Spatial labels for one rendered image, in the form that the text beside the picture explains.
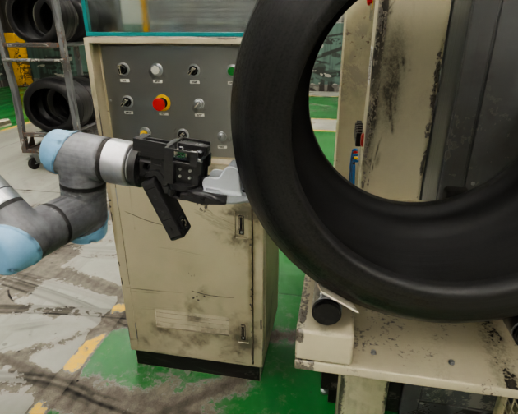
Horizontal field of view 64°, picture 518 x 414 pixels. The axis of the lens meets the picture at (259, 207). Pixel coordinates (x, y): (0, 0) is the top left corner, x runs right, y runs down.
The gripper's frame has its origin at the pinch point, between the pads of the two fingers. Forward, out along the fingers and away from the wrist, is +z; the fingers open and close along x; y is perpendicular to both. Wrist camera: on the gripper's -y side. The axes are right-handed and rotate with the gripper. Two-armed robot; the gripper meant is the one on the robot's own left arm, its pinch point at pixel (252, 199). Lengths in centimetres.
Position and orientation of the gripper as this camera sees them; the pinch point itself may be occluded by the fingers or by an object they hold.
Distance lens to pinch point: 67.3
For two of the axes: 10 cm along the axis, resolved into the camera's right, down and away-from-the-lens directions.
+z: 9.8, 1.9, -1.2
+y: 1.2, -9.0, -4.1
